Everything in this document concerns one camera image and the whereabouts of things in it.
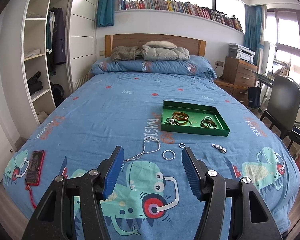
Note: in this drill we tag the green jewelry tray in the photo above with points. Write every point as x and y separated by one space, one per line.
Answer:
192 125

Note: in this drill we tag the grey puffer jacket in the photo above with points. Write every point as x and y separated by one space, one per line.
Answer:
163 51

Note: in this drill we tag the amber brown bangle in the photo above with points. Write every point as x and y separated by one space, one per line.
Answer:
180 116

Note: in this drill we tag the blue folded duvet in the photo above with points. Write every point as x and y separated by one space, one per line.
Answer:
195 65

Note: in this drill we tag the silver wristwatch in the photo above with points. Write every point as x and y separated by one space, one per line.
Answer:
219 147

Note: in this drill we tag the olive green garment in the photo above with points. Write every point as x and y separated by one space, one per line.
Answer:
124 53

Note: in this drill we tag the twisted silver bangle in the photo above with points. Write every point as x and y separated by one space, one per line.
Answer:
208 118

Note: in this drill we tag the blue cartoon bed sheet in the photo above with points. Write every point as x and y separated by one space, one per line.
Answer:
152 198

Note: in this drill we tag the teal curtain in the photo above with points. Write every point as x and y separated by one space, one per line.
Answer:
105 13
255 23

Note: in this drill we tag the dark blue bag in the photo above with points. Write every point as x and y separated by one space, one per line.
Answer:
254 94

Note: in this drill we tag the amber bangle with silver band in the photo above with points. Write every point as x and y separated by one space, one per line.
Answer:
207 123

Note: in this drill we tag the red smartphone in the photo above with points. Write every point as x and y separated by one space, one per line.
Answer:
35 168

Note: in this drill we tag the wooden drawer nightstand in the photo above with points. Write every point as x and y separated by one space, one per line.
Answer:
238 76

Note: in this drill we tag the white printer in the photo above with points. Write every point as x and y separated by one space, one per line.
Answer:
240 52

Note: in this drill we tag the right teal curtain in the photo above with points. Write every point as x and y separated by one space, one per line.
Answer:
255 23

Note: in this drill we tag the left teal curtain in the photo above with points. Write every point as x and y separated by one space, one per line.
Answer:
105 13

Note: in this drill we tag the wooden headboard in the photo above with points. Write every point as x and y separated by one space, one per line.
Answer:
194 46

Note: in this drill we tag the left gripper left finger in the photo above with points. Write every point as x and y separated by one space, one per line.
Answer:
109 170

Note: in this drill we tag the row of books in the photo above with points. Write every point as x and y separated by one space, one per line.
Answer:
180 7

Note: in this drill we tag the hanging dark clothes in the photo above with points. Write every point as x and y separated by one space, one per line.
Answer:
55 39

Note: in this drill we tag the cluttered desk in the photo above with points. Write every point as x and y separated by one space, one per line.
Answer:
270 81

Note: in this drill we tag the white open wardrobe shelf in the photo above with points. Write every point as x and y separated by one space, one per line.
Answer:
23 62

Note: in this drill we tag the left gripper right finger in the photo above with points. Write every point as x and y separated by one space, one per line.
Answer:
194 173

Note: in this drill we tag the grey desk chair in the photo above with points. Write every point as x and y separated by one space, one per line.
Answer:
282 109

